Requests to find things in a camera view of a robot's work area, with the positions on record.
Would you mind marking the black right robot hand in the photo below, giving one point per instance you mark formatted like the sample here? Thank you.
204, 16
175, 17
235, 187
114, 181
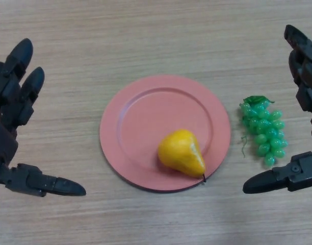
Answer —
307, 76

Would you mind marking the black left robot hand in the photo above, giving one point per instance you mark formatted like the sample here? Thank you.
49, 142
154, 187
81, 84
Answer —
5, 107

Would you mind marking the yellow pear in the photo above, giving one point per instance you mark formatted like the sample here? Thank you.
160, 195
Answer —
180, 153

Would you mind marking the pink round plate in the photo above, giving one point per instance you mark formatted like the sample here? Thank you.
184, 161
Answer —
151, 114

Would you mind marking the green grape bunch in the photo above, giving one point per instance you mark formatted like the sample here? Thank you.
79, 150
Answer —
266, 132

